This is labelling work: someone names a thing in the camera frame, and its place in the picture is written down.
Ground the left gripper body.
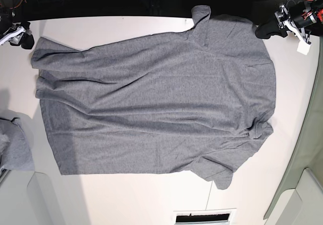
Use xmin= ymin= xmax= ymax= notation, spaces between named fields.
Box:
xmin=275 ymin=0 xmax=322 ymax=33

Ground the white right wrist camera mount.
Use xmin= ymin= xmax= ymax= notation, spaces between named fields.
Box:
xmin=1 ymin=25 xmax=26 ymax=46

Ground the grey bin right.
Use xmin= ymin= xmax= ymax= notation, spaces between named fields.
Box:
xmin=262 ymin=166 xmax=323 ymax=225

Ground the grey bin left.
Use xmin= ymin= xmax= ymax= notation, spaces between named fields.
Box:
xmin=1 ymin=171 xmax=53 ymax=224

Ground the table cable slot grommet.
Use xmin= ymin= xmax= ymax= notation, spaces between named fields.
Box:
xmin=172 ymin=208 xmax=237 ymax=225

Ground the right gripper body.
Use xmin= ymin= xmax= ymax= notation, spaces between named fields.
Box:
xmin=1 ymin=22 xmax=32 ymax=46

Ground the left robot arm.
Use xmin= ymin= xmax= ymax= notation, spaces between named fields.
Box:
xmin=255 ymin=0 xmax=322 ymax=44

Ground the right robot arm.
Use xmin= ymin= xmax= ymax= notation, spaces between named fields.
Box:
xmin=1 ymin=0 xmax=35 ymax=50

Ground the grey bin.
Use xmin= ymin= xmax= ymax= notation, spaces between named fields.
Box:
xmin=1 ymin=171 xmax=53 ymax=224
xmin=262 ymin=166 xmax=323 ymax=225

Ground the grey t-shirt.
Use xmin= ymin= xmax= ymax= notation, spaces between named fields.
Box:
xmin=31 ymin=6 xmax=276 ymax=190

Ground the grey shirt pile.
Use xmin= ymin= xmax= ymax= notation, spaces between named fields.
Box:
xmin=1 ymin=118 xmax=35 ymax=171

